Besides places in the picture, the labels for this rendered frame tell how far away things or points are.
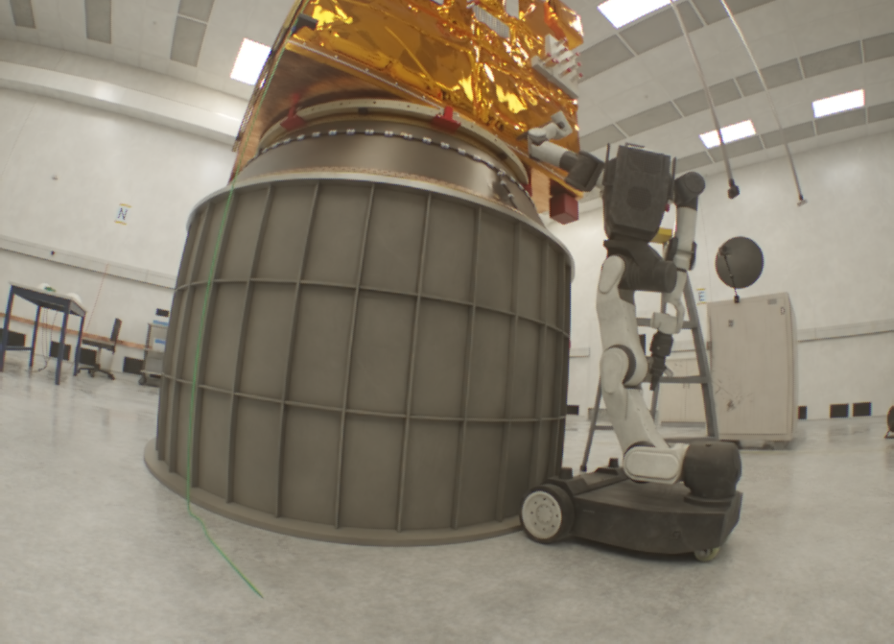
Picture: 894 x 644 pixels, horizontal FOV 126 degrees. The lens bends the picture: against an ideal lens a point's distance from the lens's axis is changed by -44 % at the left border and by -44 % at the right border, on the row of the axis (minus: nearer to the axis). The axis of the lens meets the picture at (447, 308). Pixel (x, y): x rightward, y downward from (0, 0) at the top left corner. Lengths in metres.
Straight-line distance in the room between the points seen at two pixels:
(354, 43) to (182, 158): 5.86
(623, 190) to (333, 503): 1.41
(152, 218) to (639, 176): 6.71
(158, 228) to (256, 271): 5.70
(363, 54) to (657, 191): 1.35
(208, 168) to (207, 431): 6.29
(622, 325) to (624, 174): 0.53
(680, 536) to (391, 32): 2.28
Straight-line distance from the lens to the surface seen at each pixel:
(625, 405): 1.44
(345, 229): 1.36
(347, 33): 1.97
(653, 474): 1.36
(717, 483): 1.33
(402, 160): 1.57
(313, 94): 2.03
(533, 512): 1.41
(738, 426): 4.37
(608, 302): 1.49
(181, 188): 7.31
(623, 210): 1.48
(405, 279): 1.31
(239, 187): 1.62
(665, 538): 1.27
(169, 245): 7.00
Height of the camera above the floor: 0.49
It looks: 12 degrees up
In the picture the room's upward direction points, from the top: 5 degrees clockwise
